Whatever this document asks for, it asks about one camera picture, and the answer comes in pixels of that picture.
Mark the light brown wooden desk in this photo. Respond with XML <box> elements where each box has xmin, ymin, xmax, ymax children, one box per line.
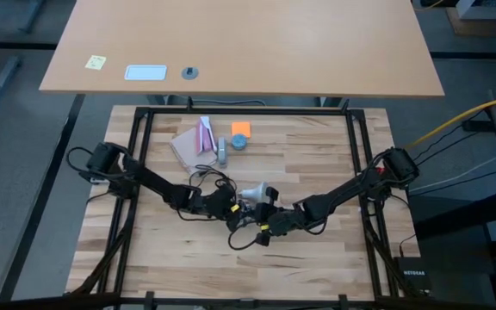
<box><xmin>39</xmin><ymin>0</ymin><xmax>446</xmax><ymax>99</ymax></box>

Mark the black Netgear network switch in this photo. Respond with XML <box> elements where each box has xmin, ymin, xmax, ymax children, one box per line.
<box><xmin>393</xmin><ymin>256</ymin><xmax>432</xmax><ymax>292</ymax></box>

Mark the white reflector lightbulb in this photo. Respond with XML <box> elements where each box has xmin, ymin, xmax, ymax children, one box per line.
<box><xmin>238</xmin><ymin>181</ymin><xmax>271</xmax><ymax>203</ymax></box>

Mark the black metal table frame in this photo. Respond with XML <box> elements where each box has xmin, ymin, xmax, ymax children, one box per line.
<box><xmin>62</xmin><ymin>97</ymin><xmax>408</xmax><ymax>310</ymax></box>

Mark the white floor cable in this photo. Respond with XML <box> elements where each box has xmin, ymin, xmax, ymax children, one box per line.
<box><xmin>406</xmin><ymin>153</ymin><xmax>496</xmax><ymax>194</ymax></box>

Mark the orange sticky note pad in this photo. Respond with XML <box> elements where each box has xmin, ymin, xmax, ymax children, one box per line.
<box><xmin>231</xmin><ymin>121</ymin><xmax>252</xmax><ymax>139</ymax></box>

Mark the white rectangular tray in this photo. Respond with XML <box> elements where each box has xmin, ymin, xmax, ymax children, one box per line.
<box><xmin>123</xmin><ymin>64</ymin><xmax>168</xmax><ymax>82</ymax></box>

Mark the black floor cable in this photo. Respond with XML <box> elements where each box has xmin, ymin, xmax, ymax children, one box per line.
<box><xmin>413</xmin><ymin>128</ymin><xmax>486</xmax><ymax>167</ymax></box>

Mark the black left arm base cable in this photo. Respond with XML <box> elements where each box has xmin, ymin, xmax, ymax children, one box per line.
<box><xmin>65</xmin><ymin>146</ymin><xmax>102</xmax><ymax>180</ymax></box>

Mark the yellow sticky note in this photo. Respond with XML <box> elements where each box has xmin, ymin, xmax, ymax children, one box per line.
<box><xmin>84</xmin><ymin>54</ymin><xmax>107</xmax><ymax>71</ymax></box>

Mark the black power strip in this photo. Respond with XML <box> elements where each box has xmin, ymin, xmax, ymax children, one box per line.
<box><xmin>462</xmin><ymin>119</ymin><xmax>490</xmax><ymax>133</ymax></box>

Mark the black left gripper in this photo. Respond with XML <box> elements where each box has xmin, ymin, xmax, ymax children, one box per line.
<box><xmin>207</xmin><ymin>183</ymin><xmax>253</xmax><ymax>233</ymax></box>

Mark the yellow cable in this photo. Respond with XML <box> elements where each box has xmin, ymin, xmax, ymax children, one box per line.
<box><xmin>405</xmin><ymin>92</ymin><xmax>496</xmax><ymax>150</ymax></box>

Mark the brown paper notebook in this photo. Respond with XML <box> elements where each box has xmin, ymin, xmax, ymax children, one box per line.
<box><xmin>169</xmin><ymin>127</ymin><xmax>219</xmax><ymax>176</ymax></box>

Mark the grey box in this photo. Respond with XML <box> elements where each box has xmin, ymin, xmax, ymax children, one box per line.
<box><xmin>454</xmin><ymin>0</ymin><xmax>496</xmax><ymax>21</ymax></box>

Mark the brown cardboard box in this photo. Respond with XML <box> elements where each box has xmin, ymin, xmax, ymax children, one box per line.
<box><xmin>444</xmin><ymin>6</ymin><xmax>496</xmax><ymax>38</ymax></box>

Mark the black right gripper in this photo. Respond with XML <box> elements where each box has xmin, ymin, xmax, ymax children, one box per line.
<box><xmin>245</xmin><ymin>201</ymin><xmax>307</xmax><ymax>237</ymax></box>

